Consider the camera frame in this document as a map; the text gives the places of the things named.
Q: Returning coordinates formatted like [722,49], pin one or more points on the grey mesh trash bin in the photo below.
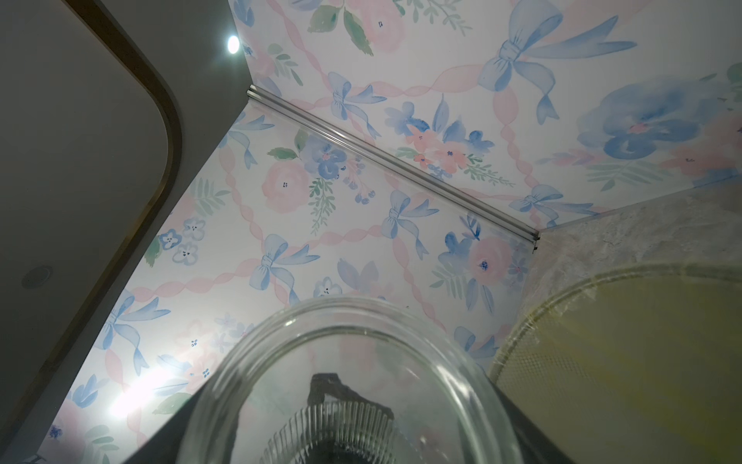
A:
[620,371]

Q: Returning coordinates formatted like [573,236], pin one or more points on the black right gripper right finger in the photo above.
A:
[534,445]

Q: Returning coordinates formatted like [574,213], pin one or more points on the glass jar with tea leaves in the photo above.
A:
[349,380]

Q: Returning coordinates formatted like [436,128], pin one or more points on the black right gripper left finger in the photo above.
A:
[163,448]

